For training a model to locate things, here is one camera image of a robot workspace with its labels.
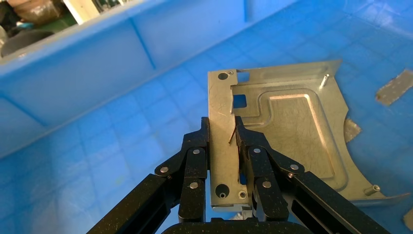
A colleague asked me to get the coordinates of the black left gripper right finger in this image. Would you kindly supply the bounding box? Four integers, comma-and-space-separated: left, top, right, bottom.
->
235, 116, 391, 234

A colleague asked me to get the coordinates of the blue plastic tray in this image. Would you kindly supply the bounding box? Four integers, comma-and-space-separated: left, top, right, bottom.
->
0, 0, 413, 234

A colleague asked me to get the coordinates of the brown object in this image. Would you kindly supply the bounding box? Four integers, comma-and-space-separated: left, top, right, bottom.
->
6, 0, 62, 27

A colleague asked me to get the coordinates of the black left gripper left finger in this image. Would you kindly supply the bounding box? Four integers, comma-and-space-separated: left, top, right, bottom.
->
87, 117, 211, 234

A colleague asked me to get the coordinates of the white bar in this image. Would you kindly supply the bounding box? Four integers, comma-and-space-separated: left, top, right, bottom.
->
63, 0, 101, 25

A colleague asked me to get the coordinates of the sheet metal part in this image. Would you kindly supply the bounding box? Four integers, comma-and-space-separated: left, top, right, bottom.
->
207, 59, 411, 213

